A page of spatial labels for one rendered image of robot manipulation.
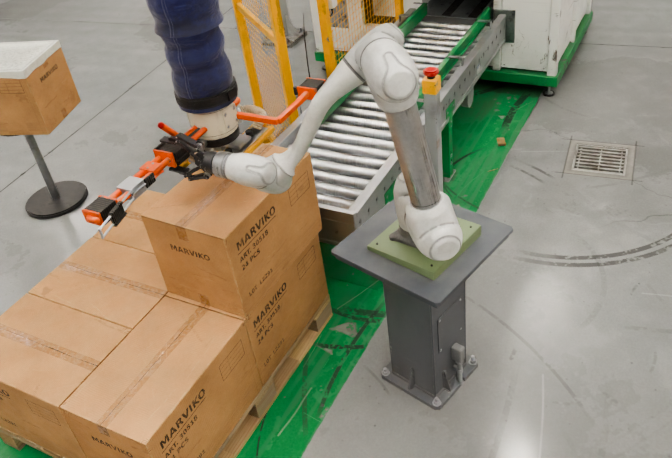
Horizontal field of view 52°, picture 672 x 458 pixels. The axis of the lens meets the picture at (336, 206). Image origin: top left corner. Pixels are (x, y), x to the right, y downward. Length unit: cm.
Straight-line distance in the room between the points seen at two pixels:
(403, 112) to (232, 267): 91
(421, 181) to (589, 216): 196
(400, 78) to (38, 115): 272
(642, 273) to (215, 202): 212
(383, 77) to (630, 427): 179
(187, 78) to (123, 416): 118
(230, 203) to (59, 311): 89
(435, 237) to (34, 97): 264
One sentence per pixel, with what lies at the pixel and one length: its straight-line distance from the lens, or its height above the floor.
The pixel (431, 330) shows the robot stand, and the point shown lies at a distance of 275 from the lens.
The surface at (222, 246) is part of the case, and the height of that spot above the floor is 90.
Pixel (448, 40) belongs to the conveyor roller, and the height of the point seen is 52.
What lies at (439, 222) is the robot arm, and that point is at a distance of 227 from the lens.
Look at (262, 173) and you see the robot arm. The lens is 221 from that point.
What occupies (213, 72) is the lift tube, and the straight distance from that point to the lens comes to 246.
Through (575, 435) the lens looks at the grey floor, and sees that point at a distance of 302.
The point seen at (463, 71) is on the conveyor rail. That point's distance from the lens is 419.
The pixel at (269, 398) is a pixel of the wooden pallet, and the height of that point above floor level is 5.
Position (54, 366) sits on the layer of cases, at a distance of 287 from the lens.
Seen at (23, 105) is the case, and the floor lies 81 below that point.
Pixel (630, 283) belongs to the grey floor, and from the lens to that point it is 365.
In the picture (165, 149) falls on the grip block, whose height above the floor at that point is 125.
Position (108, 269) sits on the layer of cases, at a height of 54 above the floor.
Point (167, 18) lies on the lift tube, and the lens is 239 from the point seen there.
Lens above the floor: 243
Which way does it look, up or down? 36 degrees down
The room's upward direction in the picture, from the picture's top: 8 degrees counter-clockwise
